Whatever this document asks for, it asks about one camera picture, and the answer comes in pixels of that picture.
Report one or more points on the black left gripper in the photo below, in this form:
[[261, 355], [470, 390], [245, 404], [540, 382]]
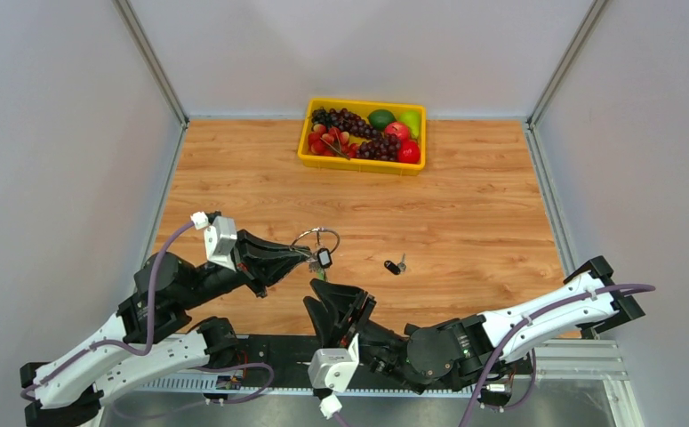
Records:
[[262, 261]]

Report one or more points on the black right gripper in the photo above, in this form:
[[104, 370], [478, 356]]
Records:
[[344, 302]]

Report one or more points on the large silver keyring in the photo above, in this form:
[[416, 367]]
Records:
[[310, 241]]

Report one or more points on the black key tag white label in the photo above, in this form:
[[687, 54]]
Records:
[[324, 258]]

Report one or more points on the black key tag with key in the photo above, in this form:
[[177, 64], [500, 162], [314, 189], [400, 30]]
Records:
[[396, 268]]

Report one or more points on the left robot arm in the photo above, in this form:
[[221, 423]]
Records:
[[151, 333]]

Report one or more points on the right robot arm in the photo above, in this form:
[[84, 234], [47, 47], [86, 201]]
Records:
[[459, 352]]

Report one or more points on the red strawberries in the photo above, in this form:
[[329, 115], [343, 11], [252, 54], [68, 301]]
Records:
[[331, 142]]

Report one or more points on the dark grape bunch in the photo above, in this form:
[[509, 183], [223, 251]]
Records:
[[373, 144]]

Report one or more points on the red tomato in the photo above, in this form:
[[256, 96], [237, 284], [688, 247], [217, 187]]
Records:
[[409, 152]]

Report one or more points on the yellow fruit tray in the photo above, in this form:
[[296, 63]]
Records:
[[362, 108]]

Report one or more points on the green avocado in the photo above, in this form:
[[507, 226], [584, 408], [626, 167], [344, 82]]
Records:
[[379, 119]]

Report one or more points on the red apple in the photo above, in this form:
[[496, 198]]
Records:
[[397, 131]]

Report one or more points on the green pear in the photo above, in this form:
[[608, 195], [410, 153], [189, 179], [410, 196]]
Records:
[[412, 119]]

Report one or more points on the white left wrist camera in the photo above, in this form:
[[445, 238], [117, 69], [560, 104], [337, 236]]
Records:
[[220, 237]]

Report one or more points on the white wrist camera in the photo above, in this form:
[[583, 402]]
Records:
[[330, 372], [220, 237]]

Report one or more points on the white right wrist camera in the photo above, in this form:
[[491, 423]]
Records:
[[330, 372]]

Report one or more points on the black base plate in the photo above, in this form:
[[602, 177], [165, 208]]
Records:
[[289, 356]]

